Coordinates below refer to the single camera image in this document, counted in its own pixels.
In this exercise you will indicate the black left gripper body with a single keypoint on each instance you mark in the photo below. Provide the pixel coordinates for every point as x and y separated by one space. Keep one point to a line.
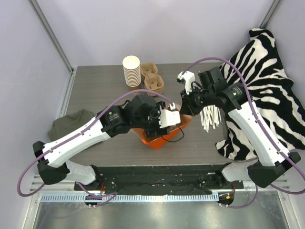
154 131

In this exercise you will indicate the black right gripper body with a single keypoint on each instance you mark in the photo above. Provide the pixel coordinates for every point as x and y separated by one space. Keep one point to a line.
188 102

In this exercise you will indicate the cardboard cup carrier stack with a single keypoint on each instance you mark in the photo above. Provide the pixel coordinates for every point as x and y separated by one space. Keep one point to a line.
150 77

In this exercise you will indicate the orange paper bag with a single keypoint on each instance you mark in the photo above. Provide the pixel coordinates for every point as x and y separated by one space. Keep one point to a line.
164 136

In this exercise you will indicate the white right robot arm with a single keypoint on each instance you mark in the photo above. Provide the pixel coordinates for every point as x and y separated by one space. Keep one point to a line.
273 158

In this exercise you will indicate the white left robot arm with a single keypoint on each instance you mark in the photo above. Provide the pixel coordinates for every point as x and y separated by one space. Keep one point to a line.
54 163

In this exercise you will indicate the pile of wrapped straws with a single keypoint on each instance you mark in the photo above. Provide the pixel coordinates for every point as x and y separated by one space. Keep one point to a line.
210 117

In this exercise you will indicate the stack of paper cups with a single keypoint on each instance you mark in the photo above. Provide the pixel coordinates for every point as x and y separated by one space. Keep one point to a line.
131 68

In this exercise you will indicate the zebra print blanket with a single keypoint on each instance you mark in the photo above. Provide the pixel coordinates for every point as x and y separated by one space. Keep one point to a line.
261 67

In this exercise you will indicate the olive green cloth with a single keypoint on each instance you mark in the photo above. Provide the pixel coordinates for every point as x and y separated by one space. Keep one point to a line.
69 123

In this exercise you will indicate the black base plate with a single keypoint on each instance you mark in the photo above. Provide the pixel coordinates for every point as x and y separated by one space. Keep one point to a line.
164 180

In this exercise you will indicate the white slotted cable duct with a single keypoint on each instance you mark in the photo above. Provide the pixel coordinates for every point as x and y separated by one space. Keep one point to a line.
83 197

